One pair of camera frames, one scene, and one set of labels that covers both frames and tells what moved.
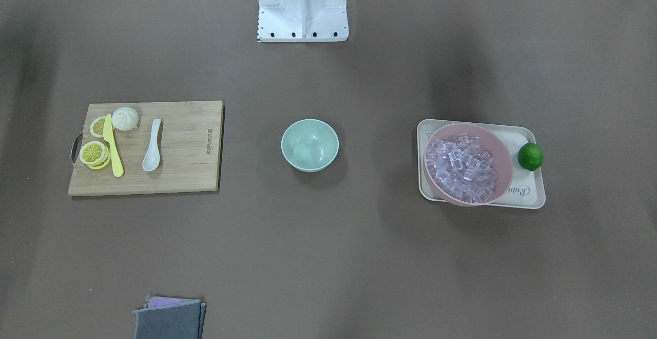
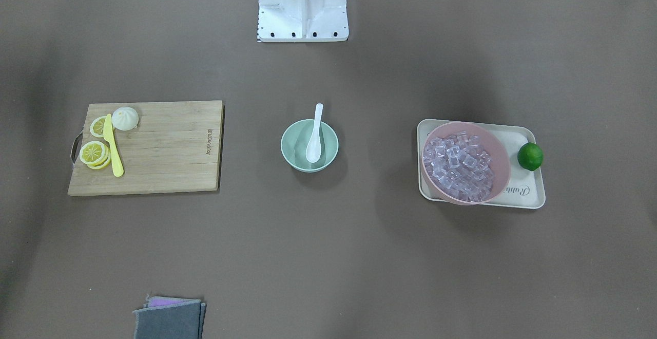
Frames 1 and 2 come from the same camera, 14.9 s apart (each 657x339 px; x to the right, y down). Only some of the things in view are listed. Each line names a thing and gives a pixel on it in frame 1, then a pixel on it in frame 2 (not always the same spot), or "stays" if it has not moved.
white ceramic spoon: (151, 158) -> (313, 148)
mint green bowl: (310, 145) stays
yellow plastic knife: (108, 133) stays
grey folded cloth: (181, 320) stays
